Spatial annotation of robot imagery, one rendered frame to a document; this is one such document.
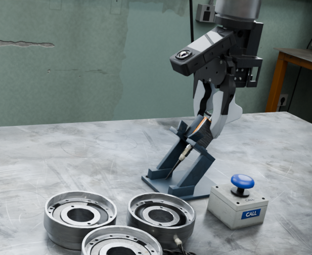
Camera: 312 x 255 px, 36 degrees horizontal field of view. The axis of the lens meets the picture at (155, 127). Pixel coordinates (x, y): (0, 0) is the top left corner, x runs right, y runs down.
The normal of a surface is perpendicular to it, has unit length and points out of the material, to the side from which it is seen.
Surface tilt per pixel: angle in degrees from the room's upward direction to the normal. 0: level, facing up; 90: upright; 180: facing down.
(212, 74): 90
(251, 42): 90
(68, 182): 0
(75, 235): 90
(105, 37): 90
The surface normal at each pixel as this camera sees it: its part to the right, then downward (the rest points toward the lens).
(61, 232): -0.37, 0.26
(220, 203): -0.85, 0.06
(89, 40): 0.51, 0.37
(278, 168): 0.15, -0.93
